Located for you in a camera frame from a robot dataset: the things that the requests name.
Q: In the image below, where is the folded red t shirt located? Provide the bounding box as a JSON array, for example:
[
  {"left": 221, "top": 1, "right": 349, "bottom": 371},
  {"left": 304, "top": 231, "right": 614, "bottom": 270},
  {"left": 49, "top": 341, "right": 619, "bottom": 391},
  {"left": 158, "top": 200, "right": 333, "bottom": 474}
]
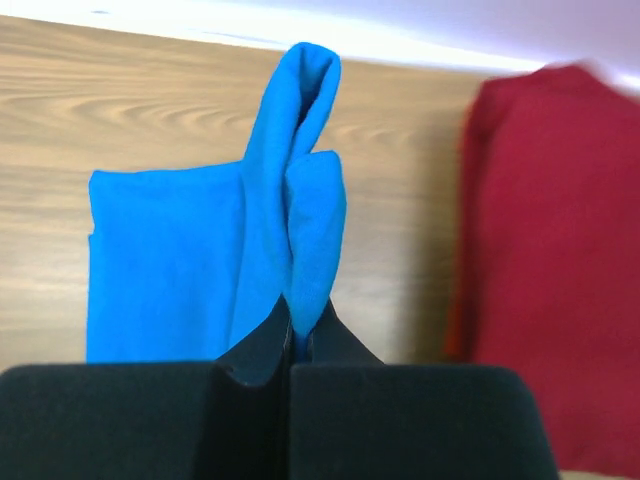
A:
[{"left": 445, "top": 64, "right": 639, "bottom": 478}]

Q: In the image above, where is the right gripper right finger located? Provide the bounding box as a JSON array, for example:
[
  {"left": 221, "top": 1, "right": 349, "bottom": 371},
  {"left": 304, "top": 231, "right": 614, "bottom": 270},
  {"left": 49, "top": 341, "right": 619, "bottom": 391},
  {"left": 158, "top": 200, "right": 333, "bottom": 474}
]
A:
[{"left": 289, "top": 306, "right": 559, "bottom": 480}]

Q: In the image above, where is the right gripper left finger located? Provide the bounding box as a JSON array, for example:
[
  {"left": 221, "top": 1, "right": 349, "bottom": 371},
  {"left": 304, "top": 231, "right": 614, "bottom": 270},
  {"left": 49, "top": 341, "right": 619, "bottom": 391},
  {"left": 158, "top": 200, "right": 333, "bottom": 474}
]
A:
[{"left": 1, "top": 301, "right": 292, "bottom": 479}]

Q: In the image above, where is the blue t shirt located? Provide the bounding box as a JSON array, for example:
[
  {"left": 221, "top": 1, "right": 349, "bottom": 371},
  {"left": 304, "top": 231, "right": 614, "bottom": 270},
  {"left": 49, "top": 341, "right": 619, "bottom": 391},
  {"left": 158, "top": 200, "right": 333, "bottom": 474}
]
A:
[{"left": 86, "top": 43, "right": 347, "bottom": 363}]

